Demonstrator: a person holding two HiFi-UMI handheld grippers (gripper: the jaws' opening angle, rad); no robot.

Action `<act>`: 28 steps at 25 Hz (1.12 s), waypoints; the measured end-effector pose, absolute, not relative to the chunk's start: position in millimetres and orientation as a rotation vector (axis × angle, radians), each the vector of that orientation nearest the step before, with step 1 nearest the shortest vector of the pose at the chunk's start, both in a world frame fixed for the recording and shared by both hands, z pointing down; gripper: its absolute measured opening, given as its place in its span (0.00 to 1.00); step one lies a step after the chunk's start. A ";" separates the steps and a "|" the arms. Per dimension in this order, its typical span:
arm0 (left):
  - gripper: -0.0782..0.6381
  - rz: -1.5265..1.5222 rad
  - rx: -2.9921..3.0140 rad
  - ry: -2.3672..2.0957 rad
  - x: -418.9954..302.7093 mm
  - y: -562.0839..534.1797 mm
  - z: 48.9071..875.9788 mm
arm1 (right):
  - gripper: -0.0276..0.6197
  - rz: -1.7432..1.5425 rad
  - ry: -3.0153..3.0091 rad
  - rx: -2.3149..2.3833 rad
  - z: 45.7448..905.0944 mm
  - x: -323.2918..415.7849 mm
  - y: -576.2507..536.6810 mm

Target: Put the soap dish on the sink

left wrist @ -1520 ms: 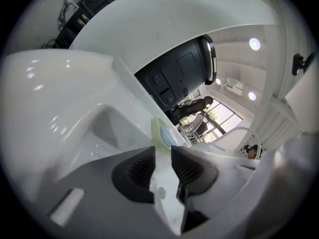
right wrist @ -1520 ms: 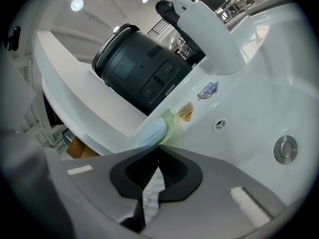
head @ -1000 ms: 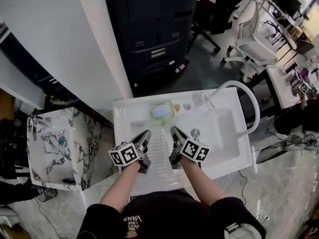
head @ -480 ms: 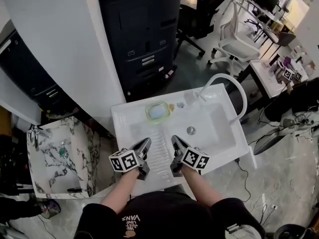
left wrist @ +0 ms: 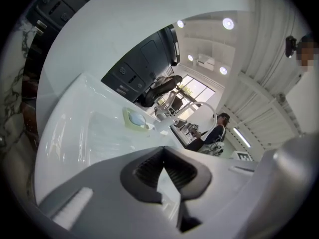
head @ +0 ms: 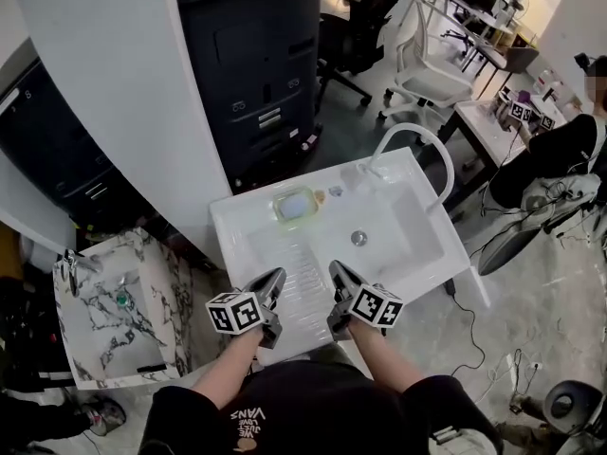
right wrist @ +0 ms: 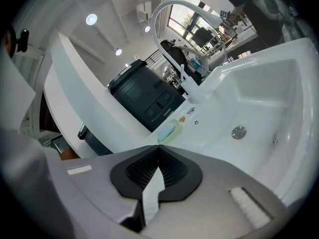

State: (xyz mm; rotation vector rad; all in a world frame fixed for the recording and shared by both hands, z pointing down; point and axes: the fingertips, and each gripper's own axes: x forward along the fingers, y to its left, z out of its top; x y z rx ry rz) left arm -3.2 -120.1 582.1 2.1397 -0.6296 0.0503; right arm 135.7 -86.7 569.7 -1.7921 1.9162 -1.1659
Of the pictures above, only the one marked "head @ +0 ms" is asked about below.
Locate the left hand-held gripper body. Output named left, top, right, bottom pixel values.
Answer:
left=205, top=290, right=285, bottom=350

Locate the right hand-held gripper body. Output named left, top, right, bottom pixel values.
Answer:
left=325, top=284, right=404, bottom=343

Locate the light green soap dish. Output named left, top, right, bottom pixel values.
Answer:
left=271, top=185, right=320, bottom=225

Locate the person's left forearm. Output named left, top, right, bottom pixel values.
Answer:
left=192, top=327, right=265, bottom=411

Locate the person's right forearm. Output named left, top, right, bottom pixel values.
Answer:
left=348, top=322, right=426, bottom=392

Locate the white ceramic sink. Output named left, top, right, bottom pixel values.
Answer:
left=209, top=147, right=475, bottom=367

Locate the marble pattern sink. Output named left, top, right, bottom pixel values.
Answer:
left=51, top=227, right=224, bottom=391

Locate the clear plastic cup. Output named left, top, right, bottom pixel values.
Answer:
left=340, top=164, right=362, bottom=191

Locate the person's black t-shirt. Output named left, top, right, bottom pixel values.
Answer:
left=139, top=360, right=504, bottom=455

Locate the grey shell chair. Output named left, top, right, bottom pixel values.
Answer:
left=477, top=213, right=559, bottom=278

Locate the white arched faucet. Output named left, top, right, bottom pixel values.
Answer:
left=358, top=122, right=456, bottom=216

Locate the grey and red sneaker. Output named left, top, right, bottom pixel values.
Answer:
left=80, top=395, right=127, bottom=438

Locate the chrome faucet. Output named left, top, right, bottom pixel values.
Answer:
left=64, top=248, right=103, bottom=298

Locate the dark blue office copier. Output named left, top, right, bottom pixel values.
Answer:
left=175, top=0, right=323, bottom=193
left=0, top=57, right=153, bottom=227

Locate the black metal rack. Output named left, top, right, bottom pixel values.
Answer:
left=0, top=272, right=77, bottom=392

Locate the white office chair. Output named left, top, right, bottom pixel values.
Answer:
left=378, top=0, right=475, bottom=120

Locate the grey round device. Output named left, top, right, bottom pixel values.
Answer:
left=543, top=379, right=604, bottom=438

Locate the black office chair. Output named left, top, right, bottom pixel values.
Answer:
left=315, top=0, right=414, bottom=108

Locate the brown chair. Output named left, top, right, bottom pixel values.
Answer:
left=505, top=45, right=541, bottom=76

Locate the white office desk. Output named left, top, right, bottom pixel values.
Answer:
left=412, top=0, right=521, bottom=73

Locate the black adapter cable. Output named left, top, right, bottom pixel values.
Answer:
left=450, top=294, right=487, bottom=376

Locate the white table with black frame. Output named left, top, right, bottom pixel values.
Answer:
left=438, top=95, right=570, bottom=170

